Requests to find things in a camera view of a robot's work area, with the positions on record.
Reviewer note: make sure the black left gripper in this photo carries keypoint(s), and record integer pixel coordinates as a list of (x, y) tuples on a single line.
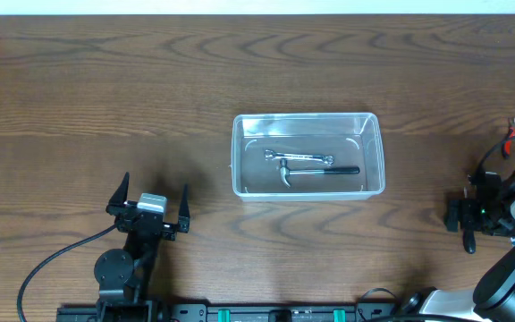
[(146, 221)]

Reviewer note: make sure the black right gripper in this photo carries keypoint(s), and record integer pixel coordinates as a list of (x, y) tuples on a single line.
[(471, 220)]

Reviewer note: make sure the black yellow screwdriver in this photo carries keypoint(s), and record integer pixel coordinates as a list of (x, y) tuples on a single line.
[(469, 241)]

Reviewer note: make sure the silver combination wrench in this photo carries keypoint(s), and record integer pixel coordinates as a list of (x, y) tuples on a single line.
[(270, 154)]

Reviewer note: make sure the black handled hammer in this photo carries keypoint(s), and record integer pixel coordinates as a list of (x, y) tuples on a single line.
[(286, 172)]

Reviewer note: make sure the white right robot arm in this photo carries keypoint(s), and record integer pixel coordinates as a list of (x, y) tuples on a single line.
[(492, 299)]

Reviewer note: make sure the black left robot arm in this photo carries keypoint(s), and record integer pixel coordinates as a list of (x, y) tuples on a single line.
[(123, 274)]

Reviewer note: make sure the clear plastic container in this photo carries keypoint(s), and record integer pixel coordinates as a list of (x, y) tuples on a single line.
[(354, 139)]

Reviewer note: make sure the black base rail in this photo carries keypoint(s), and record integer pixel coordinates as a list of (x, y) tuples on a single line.
[(257, 313)]

